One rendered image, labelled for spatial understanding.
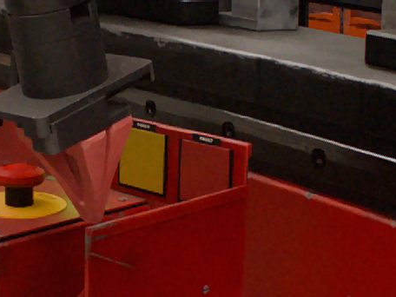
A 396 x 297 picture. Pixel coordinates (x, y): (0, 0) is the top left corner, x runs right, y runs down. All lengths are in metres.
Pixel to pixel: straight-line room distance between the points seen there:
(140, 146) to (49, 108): 0.19
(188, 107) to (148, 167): 0.23
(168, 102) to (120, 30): 0.10
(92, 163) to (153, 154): 0.15
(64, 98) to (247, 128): 0.35
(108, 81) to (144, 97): 0.43
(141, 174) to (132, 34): 0.30
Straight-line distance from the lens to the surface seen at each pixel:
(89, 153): 0.70
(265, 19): 1.18
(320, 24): 3.27
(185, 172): 0.84
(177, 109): 1.09
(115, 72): 0.72
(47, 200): 0.86
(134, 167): 0.87
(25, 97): 0.71
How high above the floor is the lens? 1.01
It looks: 14 degrees down
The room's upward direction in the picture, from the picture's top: 2 degrees clockwise
